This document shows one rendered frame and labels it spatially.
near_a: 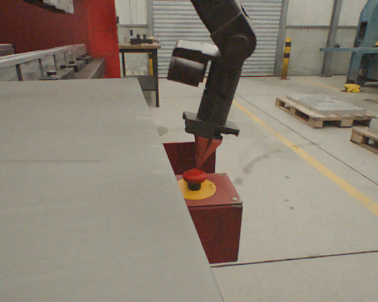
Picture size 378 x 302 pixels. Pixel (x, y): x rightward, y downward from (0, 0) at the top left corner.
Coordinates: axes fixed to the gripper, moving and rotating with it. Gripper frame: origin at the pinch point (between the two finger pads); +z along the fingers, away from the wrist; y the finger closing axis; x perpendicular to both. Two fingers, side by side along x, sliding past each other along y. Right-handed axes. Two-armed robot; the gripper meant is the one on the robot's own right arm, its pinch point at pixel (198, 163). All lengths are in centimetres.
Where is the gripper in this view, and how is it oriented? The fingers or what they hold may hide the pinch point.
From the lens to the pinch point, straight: 56.2
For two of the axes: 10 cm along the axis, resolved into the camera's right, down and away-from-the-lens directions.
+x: 1.0, 3.6, -9.3
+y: -9.6, -1.9, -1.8
